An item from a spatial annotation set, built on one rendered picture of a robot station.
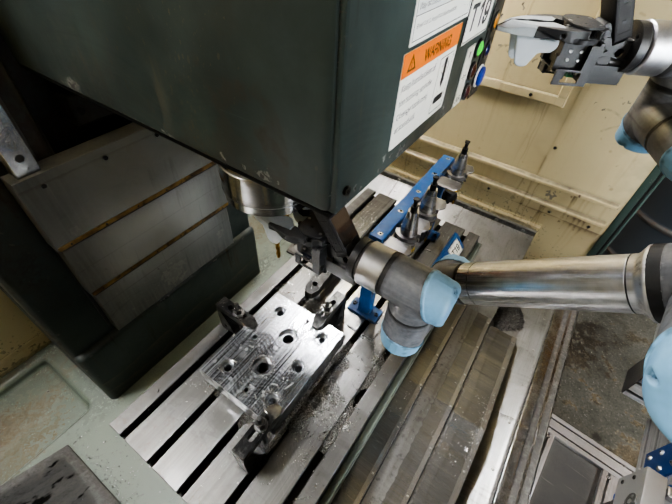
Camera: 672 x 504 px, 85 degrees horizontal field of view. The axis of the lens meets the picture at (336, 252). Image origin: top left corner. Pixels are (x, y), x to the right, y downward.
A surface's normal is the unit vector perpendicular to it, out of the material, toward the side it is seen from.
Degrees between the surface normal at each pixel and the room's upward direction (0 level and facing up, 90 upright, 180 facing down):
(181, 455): 0
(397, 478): 8
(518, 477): 0
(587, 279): 62
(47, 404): 0
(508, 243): 24
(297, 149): 90
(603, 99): 90
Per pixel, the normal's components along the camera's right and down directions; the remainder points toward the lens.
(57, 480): 0.27, -0.87
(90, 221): 0.83, 0.41
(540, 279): -0.80, -0.24
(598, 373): 0.04, -0.69
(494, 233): -0.19, -0.40
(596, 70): -0.07, 0.72
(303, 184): -0.57, 0.57
